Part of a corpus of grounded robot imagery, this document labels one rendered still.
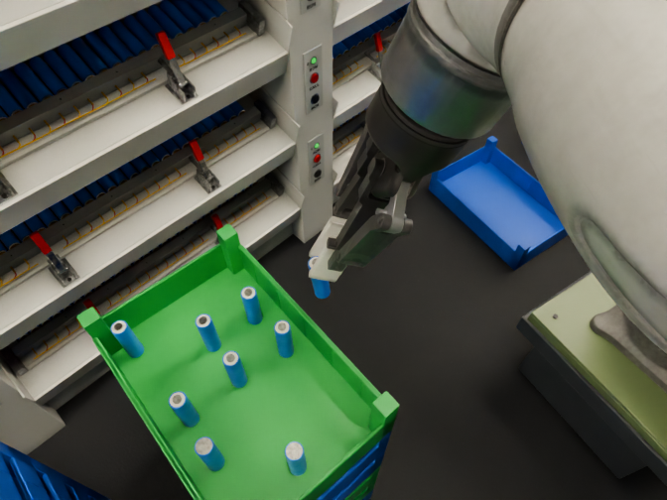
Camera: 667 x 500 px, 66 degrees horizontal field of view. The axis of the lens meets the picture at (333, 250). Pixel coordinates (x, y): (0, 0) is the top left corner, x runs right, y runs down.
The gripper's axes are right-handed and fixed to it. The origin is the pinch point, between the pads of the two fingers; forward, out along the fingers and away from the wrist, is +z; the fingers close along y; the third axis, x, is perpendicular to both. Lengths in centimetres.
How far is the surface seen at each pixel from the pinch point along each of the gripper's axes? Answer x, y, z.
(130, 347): 17.7, -5.1, 19.6
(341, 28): -5, 50, 7
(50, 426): 30, -3, 67
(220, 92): 12.8, 32.3, 11.9
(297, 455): 0.6, -17.9, 8.9
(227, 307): 7.3, 1.6, 19.0
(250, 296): 5.8, -0.3, 11.7
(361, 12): -7, 53, 5
